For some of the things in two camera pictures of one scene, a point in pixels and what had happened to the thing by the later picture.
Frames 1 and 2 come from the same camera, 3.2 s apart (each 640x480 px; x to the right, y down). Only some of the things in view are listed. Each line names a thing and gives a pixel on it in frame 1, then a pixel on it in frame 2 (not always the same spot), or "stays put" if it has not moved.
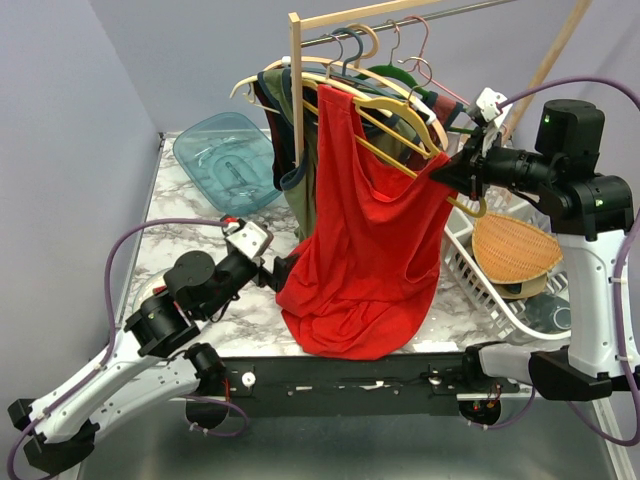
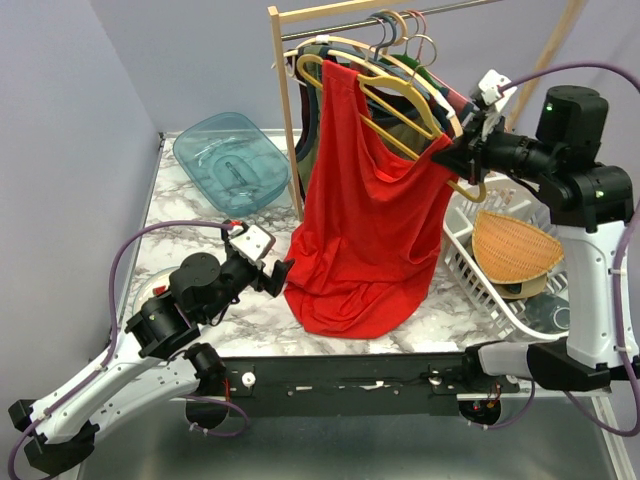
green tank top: x=301 y=181 → x=398 y=132
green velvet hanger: x=391 y=71 → x=414 y=63
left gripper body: x=236 y=275 stays put
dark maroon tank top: x=282 y=135 → x=305 y=99
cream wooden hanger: x=357 y=68 → x=403 y=67
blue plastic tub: x=230 y=158 stays put
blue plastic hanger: x=344 y=68 → x=384 y=68
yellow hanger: x=405 y=120 → x=313 y=65
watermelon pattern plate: x=151 y=286 stays put
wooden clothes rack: x=302 y=20 → x=282 y=14
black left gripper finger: x=281 y=269 stays put
